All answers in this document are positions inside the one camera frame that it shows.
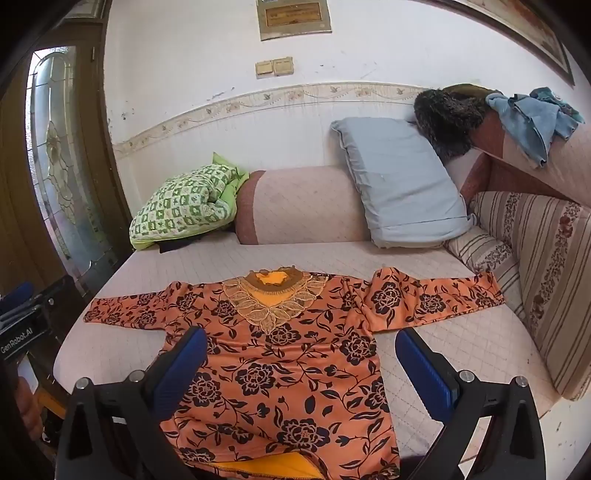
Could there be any light blue pillow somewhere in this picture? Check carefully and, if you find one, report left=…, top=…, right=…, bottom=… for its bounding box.
left=330, top=116, right=472, bottom=250

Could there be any green patterned pillow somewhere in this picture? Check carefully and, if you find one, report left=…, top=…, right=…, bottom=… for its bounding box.
left=129, top=152, right=250, bottom=252

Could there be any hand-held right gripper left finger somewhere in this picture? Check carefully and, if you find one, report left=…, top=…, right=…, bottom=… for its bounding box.
left=55, top=327, right=208, bottom=480

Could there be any dark furry cloth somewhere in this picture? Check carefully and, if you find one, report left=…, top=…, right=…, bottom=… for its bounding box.
left=413, top=89, right=490, bottom=160

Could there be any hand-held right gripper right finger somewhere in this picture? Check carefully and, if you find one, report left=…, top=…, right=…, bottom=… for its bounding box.
left=394, top=328, right=548, bottom=480

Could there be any small framed wall picture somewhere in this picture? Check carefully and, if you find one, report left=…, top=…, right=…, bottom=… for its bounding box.
left=256, top=0, right=333, bottom=41

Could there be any person's left hand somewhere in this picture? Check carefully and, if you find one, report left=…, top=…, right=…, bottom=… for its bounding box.
left=16, top=377, right=45, bottom=440

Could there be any large framed wall picture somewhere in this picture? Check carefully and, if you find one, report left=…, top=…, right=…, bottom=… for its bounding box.
left=429, top=0, right=575, bottom=86

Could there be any brown and pink sofa backrest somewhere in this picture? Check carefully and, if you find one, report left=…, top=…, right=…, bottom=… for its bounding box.
left=441, top=83, right=591, bottom=210

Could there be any striped floral cushion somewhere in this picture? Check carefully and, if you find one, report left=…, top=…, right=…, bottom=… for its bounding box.
left=445, top=190, right=591, bottom=402

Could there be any pink and brown bolster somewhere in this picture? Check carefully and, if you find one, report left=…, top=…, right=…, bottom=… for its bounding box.
left=235, top=166, right=372, bottom=245

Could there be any blue cloth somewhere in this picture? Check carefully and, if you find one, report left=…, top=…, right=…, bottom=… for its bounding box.
left=485, top=87, right=586, bottom=169

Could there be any orange floral blouse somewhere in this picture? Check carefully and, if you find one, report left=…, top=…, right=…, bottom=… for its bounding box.
left=83, top=265, right=506, bottom=480

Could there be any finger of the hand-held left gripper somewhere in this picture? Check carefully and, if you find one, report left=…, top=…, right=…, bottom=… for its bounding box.
left=0, top=276, right=75, bottom=319

